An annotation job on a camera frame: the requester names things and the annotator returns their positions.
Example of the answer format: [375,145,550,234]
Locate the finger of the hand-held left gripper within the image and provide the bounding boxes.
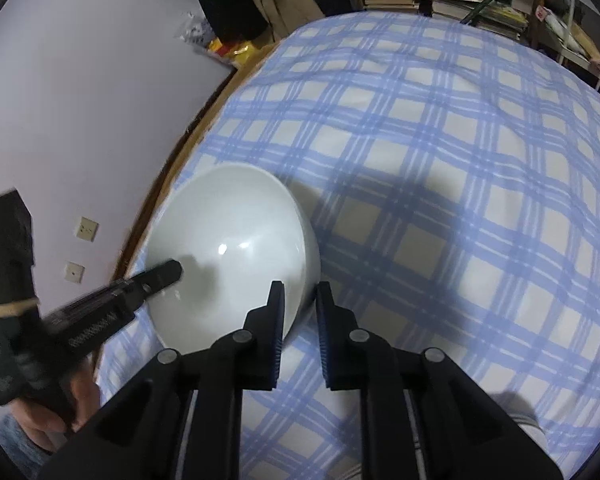
[46,259,184,357]

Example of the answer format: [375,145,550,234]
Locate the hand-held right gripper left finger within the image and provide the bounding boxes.
[37,280,286,480]

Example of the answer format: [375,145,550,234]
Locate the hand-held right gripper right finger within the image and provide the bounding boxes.
[315,281,563,480]

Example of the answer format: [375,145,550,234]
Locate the plain white bowl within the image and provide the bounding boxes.
[145,162,322,356]

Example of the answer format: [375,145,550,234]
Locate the person's left forearm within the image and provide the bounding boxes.
[0,417,56,466]

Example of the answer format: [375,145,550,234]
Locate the person's left hand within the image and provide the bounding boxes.
[11,357,102,455]

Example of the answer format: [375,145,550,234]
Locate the blue plaid tablecloth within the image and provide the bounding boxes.
[97,10,600,480]

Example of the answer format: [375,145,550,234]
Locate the grey white cloth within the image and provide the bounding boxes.
[495,392,546,448]

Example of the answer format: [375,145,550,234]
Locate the yellow red packets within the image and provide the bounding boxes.
[175,10,276,68]

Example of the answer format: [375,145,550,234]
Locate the wide stack of books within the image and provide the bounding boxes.
[412,0,531,41]

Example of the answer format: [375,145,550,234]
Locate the white trolley cart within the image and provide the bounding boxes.
[530,0,600,91]

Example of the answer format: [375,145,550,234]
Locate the wooden shelf unit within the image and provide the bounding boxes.
[342,0,546,46]

